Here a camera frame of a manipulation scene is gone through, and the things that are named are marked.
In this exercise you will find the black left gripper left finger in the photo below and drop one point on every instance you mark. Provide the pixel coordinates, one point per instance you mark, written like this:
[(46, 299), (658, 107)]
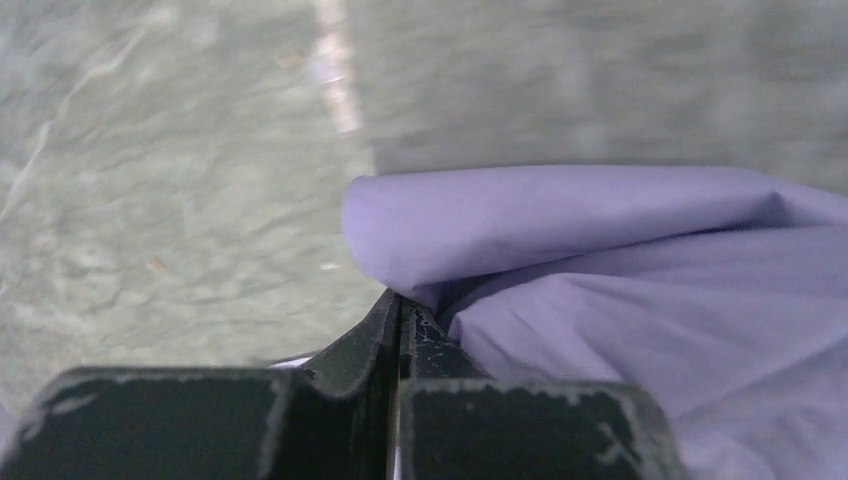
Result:
[(326, 419)]

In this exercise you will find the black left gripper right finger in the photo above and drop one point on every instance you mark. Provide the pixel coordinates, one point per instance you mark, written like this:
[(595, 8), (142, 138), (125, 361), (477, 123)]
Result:
[(457, 422)]

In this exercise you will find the lilac folding umbrella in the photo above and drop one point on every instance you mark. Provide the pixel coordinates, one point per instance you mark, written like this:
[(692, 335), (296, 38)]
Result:
[(721, 293)]

